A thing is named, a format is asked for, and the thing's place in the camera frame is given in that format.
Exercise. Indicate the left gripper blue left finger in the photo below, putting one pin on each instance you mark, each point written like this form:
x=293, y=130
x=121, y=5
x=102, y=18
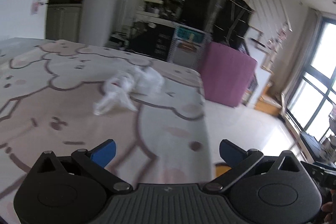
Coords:
x=104, y=153

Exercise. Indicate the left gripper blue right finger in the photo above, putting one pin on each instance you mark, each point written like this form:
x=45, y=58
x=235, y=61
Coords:
x=231, y=153

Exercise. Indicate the white plastic bag red print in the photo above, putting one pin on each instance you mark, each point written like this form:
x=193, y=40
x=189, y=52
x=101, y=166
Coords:
x=117, y=90

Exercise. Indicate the white tissue paper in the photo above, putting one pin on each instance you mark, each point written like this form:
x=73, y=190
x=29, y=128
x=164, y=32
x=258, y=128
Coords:
x=147, y=81

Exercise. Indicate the purple cushioned ottoman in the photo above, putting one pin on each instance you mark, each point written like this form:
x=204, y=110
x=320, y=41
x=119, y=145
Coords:
x=226, y=74

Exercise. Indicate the cartoon cat play mat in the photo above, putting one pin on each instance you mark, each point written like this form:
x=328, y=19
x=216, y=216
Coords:
x=63, y=96

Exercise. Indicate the toy oven cardboard playset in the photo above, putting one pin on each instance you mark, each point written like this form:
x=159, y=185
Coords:
x=187, y=46

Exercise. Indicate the black chalkboard sign cabinet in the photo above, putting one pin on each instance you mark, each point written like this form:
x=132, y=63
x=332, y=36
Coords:
x=151, y=39

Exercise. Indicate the black hanging cloth rack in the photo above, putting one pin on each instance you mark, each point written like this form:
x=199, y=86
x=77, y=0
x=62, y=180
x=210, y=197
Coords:
x=232, y=23

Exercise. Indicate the white kitchen cabinet doors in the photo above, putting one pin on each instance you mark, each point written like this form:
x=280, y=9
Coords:
x=63, y=22

